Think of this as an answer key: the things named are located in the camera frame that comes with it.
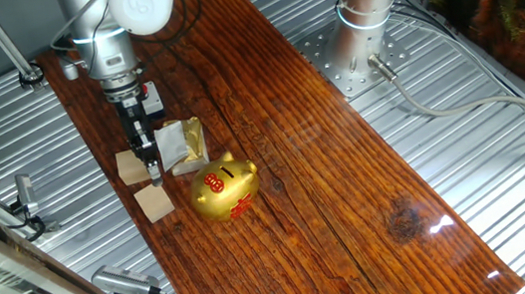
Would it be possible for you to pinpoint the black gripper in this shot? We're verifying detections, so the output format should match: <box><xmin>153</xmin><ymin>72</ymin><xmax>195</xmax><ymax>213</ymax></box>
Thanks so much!
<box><xmin>115</xmin><ymin>97</ymin><xmax>166</xmax><ymax>192</ymax></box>

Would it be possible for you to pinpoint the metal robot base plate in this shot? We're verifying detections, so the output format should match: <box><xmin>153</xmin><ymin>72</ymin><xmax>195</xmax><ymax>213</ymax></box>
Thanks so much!
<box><xmin>295</xmin><ymin>13</ymin><xmax>415</xmax><ymax>106</ymax></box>

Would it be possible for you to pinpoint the light wooden block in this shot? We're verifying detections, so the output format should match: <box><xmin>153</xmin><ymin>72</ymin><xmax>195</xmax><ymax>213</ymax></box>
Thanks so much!
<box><xmin>131</xmin><ymin>178</ymin><xmax>178</xmax><ymax>226</ymax></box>
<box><xmin>115</xmin><ymin>147</ymin><xmax>151</xmax><ymax>187</ymax></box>

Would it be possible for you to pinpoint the aluminium pole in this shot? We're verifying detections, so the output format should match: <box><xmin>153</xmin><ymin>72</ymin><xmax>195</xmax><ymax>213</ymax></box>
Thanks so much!
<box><xmin>0</xmin><ymin>0</ymin><xmax>47</xmax><ymax>95</ymax></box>

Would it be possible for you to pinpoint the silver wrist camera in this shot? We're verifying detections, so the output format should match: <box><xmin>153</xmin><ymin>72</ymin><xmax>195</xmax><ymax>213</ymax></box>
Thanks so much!
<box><xmin>56</xmin><ymin>52</ymin><xmax>84</xmax><ymax>84</ymax></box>

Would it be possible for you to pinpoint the silver ribbed camera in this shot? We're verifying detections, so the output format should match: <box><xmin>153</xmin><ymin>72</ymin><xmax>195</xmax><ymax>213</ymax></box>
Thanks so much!
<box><xmin>89</xmin><ymin>258</ymin><xmax>166</xmax><ymax>294</ymax></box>

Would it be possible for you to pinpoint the small grey camera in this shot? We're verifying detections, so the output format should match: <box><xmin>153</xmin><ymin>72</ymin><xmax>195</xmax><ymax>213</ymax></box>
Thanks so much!
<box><xmin>13</xmin><ymin>172</ymin><xmax>41</xmax><ymax>218</ymax></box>

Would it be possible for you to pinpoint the thick grey cable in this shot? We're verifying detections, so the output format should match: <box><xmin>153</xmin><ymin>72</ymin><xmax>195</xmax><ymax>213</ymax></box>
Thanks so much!
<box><xmin>366</xmin><ymin>34</ymin><xmax>525</xmax><ymax>154</ymax></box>

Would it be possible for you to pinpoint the grey box red button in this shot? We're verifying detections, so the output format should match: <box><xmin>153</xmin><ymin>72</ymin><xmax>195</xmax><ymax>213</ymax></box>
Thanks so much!
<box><xmin>139</xmin><ymin>78</ymin><xmax>168</xmax><ymax>125</ymax></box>

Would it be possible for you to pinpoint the gold piggy bank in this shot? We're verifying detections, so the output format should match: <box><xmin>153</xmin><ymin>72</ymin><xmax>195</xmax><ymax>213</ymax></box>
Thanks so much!
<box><xmin>185</xmin><ymin>147</ymin><xmax>266</xmax><ymax>226</ymax></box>

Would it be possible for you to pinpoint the gold tissue pack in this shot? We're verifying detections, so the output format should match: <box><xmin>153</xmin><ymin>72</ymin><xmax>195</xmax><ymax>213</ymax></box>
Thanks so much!
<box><xmin>161</xmin><ymin>114</ymin><xmax>212</xmax><ymax>178</ymax></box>

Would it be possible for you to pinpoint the white tissue sheet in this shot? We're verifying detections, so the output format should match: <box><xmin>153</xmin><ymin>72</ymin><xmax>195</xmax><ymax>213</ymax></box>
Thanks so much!
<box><xmin>152</xmin><ymin>120</ymin><xmax>192</xmax><ymax>174</ymax></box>

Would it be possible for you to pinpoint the aluminium frame beam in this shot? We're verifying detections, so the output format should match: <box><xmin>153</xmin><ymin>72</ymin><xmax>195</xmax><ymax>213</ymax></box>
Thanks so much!
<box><xmin>0</xmin><ymin>182</ymin><xmax>166</xmax><ymax>294</ymax></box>

